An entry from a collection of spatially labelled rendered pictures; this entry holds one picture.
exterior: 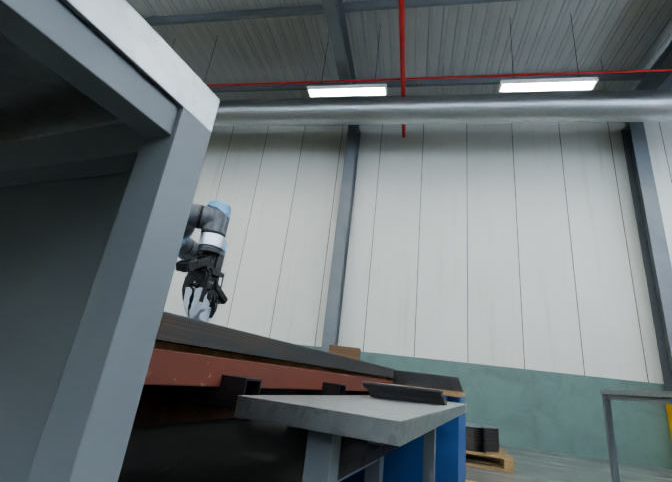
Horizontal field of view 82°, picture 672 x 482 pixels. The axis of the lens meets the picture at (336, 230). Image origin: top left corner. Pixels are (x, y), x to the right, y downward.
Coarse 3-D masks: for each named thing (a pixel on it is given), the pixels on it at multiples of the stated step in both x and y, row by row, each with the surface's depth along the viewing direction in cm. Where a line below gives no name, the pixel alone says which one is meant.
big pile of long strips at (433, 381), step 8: (400, 376) 179; (408, 376) 178; (416, 376) 176; (424, 376) 175; (432, 376) 174; (440, 376) 174; (448, 376) 176; (400, 384) 178; (408, 384) 176; (416, 384) 175; (424, 384) 179; (432, 384) 173; (440, 384) 174; (448, 384) 176; (456, 384) 177
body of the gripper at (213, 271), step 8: (200, 248) 116; (208, 248) 116; (216, 248) 117; (216, 256) 120; (216, 264) 119; (192, 272) 114; (200, 272) 113; (208, 272) 114; (216, 272) 116; (192, 280) 113; (200, 280) 112; (216, 280) 118; (216, 288) 116
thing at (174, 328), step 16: (176, 320) 58; (192, 320) 61; (160, 336) 55; (176, 336) 58; (192, 336) 60; (208, 336) 64; (224, 336) 68; (240, 336) 72; (256, 336) 77; (240, 352) 72; (256, 352) 76; (272, 352) 82; (288, 352) 88; (304, 352) 95; (320, 352) 104; (336, 368) 114; (352, 368) 127; (368, 368) 142; (384, 368) 162
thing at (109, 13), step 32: (64, 0) 26; (96, 0) 28; (96, 32) 33; (128, 32) 30; (0, 64) 39; (32, 64) 38; (160, 64) 33; (0, 96) 44; (32, 96) 43; (64, 96) 43; (192, 96) 37; (0, 128) 51; (32, 128) 50; (64, 128) 49
